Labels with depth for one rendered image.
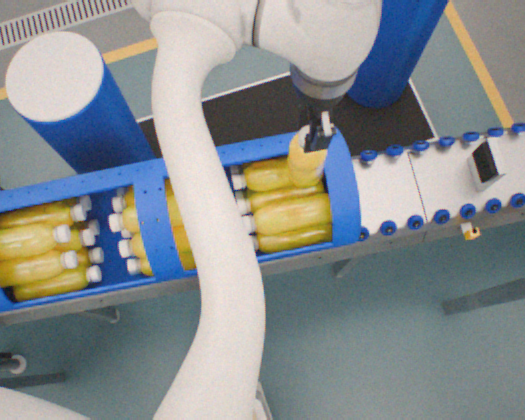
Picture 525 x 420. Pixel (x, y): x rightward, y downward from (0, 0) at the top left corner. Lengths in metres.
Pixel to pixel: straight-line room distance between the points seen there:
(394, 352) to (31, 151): 1.88
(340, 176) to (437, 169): 0.46
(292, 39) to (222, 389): 0.37
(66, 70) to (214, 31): 1.02
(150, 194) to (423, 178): 0.76
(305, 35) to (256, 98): 1.85
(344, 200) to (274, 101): 1.31
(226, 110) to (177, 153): 1.86
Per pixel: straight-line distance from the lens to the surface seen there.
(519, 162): 1.66
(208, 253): 0.53
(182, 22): 0.60
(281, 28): 0.61
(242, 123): 2.39
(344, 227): 1.20
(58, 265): 1.30
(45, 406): 0.59
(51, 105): 1.55
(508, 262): 2.60
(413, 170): 1.54
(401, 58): 2.10
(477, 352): 2.50
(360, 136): 2.40
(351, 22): 0.57
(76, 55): 1.60
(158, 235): 1.16
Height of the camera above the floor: 2.33
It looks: 75 degrees down
